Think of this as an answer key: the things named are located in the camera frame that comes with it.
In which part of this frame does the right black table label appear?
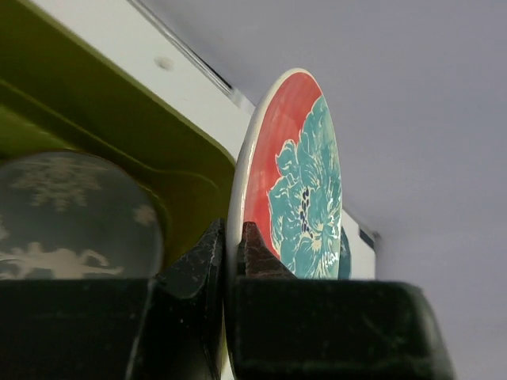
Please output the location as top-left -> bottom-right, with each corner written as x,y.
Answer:
359,228 -> 375,249

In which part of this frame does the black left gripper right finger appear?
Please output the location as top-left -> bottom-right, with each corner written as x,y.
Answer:
226,222 -> 456,379

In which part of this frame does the red plate with teal flower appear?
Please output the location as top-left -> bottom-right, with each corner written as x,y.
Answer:
226,68 -> 343,279

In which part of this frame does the teal scalloped plate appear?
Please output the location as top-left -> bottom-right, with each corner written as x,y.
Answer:
338,227 -> 352,279

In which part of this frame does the green plastic bin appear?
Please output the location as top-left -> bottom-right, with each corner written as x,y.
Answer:
1,1 -> 234,272

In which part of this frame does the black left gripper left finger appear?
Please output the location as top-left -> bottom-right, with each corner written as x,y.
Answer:
1,219 -> 225,379

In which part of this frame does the grey plate with white deer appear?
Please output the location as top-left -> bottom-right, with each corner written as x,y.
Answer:
1,150 -> 163,280

